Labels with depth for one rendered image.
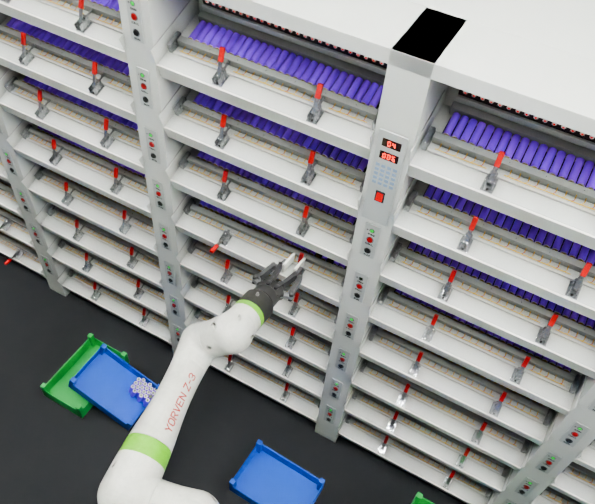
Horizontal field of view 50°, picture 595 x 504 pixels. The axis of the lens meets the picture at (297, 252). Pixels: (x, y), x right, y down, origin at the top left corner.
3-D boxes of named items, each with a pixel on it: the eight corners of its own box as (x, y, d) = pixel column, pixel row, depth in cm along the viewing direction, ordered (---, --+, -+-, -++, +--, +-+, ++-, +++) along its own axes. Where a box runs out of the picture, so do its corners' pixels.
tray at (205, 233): (340, 308, 196) (339, 297, 187) (178, 230, 212) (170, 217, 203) (368, 255, 202) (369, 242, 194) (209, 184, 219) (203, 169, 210)
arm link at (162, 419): (181, 455, 149) (146, 430, 145) (152, 459, 157) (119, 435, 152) (235, 334, 173) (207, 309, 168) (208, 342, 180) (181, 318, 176)
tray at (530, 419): (539, 445, 192) (552, 437, 179) (358, 355, 208) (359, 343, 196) (562, 386, 199) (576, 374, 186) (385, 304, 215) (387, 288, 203)
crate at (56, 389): (82, 418, 256) (78, 409, 250) (44, 395, 262) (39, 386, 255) (129, 362, 274) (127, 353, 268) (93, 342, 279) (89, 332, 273)
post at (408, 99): (335, 442, 257) (434, 64, 124) (314, 431, 259) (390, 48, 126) (356, 403, 268) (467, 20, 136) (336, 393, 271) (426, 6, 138)
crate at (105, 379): (158, 391, 266) (162, 386, 260) (128, 431, 254) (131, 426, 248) (101, 349, 266) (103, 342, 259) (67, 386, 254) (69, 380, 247)
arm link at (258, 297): (266, 306, 164) (236, 291, 167) (260, 337, 172) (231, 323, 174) (277, 294, 169) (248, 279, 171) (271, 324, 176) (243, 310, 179)
